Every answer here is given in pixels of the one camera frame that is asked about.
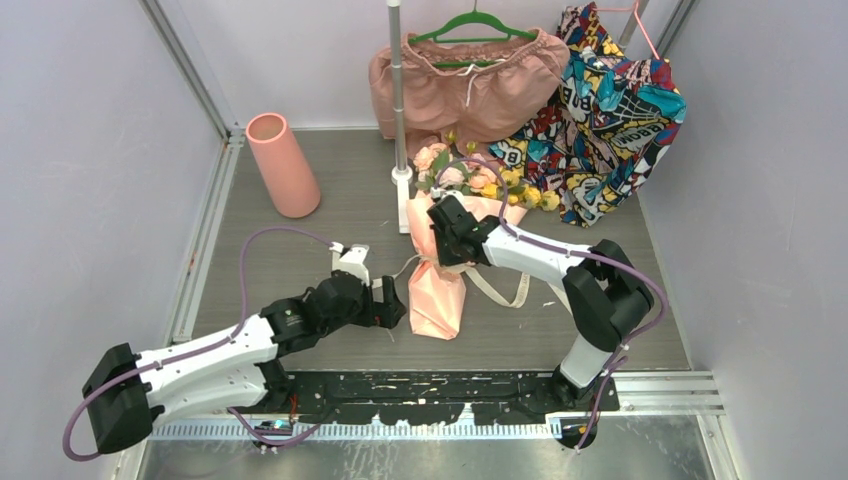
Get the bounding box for pink wrapping paper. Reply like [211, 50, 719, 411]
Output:
[406, 192, 529, 340]

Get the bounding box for artificial flower bouquet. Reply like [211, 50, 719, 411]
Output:
[412, 131, 561, 212]

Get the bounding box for cream ribbon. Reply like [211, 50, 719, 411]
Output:
[390, 254, 531, 310]

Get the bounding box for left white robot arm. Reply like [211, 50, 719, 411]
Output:
[82, 271, 407, 455]

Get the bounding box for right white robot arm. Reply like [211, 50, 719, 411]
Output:
[427, 194, 662, 411]

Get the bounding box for pink cylindrical vase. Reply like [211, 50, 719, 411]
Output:
[245, 112, 321, 218]

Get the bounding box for metal stand pole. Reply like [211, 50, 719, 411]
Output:
[386, 0, 413, 235]

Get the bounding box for pink shorts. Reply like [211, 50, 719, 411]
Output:
[401, 28, 570, 157]

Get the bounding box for colourful comic print garment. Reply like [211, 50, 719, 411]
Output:
[489, 2, 687, 228]

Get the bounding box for green clothes hanger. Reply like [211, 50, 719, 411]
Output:
[407, 0, 539, 71]

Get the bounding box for grey metal rack pole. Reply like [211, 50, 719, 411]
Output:
[618, 0, 654, 51]

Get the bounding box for pink clothes hanger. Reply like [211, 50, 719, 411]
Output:
[596, 0, 663, 61]

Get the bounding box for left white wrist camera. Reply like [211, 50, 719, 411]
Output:
[329, 242, 371, 286]

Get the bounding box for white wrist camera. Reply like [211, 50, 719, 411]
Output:
[329, 242, 371, 286]
[430, 187, 462, 204]

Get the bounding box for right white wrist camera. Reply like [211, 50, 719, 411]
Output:
[430, 187, 462, 204]

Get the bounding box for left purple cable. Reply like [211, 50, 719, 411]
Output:
[62, 226, 339, 462]

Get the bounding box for purple cable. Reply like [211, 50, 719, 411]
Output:
[430, 157, 669, 452]
[62, 226, 339, 462]

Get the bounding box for aluminium rail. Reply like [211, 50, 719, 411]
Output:
[149, 414, 561, 441]

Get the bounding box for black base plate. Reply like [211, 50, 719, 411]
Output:
[238, 370, 620, 426]

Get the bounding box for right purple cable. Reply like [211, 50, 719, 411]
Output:
[430, 157, 669, 452]

